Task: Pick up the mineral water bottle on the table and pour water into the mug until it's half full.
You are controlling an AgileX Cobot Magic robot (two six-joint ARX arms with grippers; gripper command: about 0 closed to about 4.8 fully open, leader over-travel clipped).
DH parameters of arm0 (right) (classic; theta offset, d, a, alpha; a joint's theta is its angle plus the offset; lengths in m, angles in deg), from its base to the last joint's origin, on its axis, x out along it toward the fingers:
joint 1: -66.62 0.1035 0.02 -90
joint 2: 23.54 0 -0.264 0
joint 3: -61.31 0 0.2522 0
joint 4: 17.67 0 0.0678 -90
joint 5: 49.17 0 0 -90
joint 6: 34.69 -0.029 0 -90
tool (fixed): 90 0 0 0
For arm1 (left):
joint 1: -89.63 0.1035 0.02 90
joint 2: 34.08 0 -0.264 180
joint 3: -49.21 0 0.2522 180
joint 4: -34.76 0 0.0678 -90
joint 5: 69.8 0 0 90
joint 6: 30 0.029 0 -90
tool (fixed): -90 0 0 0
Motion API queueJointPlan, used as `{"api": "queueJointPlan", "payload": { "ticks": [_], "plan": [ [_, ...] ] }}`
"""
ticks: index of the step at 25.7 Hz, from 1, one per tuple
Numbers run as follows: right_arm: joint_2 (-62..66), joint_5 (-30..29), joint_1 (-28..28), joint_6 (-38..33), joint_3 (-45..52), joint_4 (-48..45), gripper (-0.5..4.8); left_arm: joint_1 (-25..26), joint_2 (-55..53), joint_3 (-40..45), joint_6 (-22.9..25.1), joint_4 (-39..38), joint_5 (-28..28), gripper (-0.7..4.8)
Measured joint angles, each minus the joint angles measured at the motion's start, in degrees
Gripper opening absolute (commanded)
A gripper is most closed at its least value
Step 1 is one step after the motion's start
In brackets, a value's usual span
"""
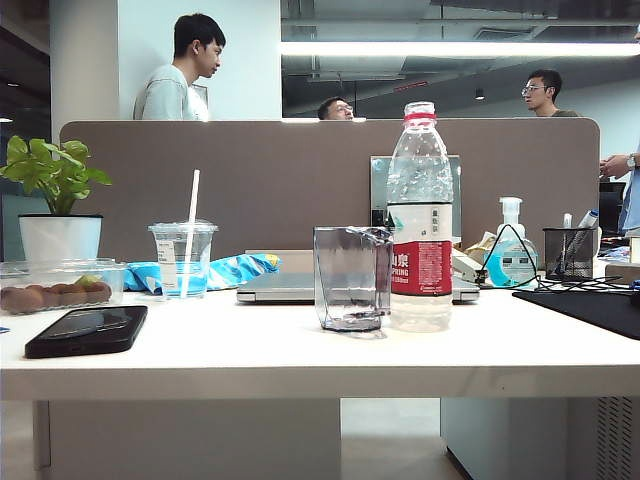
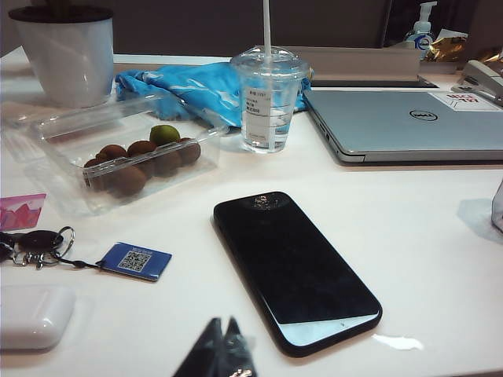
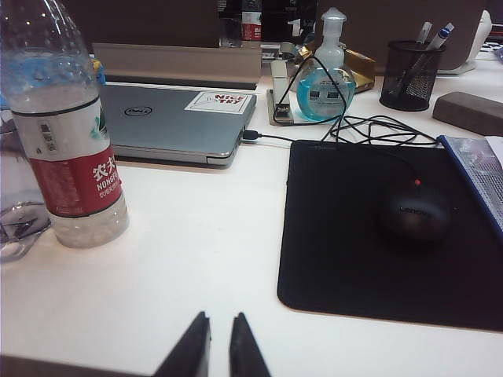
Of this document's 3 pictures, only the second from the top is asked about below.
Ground green round fruit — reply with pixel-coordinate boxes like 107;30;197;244
149;124;182;146

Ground pink card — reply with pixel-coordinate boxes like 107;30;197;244
0;192;48;232

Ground brown desk partition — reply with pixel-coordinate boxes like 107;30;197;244
111;0;503;58

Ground black car key bunch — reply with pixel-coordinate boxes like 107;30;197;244
0;225;76;271

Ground clear hand sanitizer pump bottle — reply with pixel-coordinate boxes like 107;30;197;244
403;1;439;60

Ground grey stapler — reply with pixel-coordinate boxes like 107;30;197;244
450;59;503;108

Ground white drinking straw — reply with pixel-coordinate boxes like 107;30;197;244
262;0;273;64

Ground blue QR code tag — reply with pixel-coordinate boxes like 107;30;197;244
58;241;173;283

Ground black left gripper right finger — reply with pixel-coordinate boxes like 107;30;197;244
221;316;259;377

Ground beige cardboard box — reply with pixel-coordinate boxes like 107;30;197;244
254;44;420;83

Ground black smartphone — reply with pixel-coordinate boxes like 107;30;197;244
213;191;384;358

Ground brown kiwi fruit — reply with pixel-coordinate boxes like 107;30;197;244
127;139;159;158
97;144;129;163
178;137;203;167
150;148;184;178
83;156;109;192
105;164;149;198

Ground clear faceted glass mug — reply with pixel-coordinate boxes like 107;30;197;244
490;191;503;234

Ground clear plastic clamshell container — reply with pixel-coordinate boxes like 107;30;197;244
0;93;229;218

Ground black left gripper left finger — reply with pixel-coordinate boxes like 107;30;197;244
172;317;226;377

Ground silver Dell laptop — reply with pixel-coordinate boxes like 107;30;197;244
304;88;503;166

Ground white pot with green plant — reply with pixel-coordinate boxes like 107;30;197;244
7;0;116;109

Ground blue crumpled snack bag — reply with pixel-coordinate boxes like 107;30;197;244
114;60;315;129

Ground gold foil snack bag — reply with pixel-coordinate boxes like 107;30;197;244
423;28;503;74

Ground clear plastic lidded cup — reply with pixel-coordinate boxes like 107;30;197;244
229;46;312;155

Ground white earbuds case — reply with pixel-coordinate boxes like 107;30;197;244
0;285;77;351

